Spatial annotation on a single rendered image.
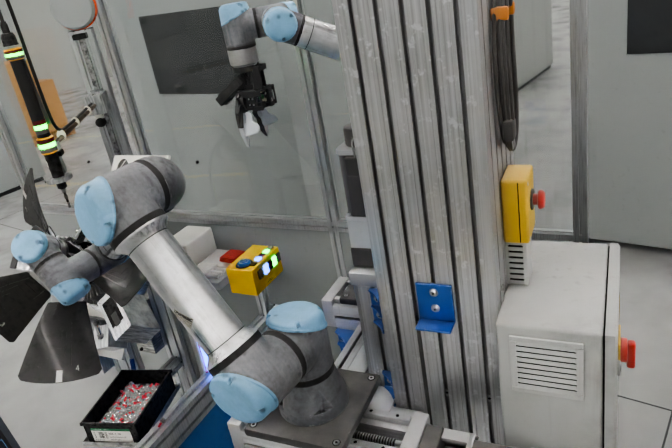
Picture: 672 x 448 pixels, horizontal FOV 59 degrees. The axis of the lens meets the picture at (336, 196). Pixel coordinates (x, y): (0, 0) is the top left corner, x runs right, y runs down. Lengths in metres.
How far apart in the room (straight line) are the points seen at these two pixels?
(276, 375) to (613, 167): 2.92
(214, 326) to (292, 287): 1.37
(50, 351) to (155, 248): 0.86
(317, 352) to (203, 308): 0.25
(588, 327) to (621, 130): 2.59
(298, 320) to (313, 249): 1.15
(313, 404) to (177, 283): 0.37
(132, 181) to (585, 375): 0.90
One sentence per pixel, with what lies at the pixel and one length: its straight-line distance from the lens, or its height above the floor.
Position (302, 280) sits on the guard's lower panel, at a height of 0.73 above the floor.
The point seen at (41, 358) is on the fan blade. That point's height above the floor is 0.99.
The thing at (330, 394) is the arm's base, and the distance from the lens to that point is 1.27.
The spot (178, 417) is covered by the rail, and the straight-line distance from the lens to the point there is 1.72.
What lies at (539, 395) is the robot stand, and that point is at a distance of 1.25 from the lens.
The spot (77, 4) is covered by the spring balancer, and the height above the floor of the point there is 1.89.
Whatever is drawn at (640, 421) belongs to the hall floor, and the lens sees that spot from 2.82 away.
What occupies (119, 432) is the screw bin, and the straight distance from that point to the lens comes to 1.77.
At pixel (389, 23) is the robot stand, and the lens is 1.04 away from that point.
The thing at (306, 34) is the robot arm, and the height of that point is 1.74.
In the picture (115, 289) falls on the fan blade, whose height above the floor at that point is 1.17.
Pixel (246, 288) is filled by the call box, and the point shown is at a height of 1.01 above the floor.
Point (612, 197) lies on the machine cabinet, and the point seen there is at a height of 0.34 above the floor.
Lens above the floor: 1.90
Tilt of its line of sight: 22 degrees down
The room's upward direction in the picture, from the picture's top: 10 degrees counter-clockwise
